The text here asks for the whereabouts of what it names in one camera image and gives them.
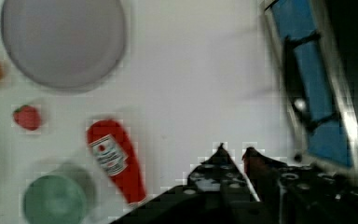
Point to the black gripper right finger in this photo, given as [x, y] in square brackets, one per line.
[301, 194]

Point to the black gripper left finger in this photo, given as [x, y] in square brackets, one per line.
[206, 198]

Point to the blue glass oven door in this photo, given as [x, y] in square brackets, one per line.
[312, 77]

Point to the silver black toaster oven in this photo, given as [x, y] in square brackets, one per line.
[343, 18]

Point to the red ketchup bottle toy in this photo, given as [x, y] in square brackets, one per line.
[113, 150]

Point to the green cup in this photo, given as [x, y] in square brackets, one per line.
[62, 196]

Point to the red strawberry toy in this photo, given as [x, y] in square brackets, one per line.
[28, 117]

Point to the lavender round plate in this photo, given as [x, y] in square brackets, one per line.
[64, 44]

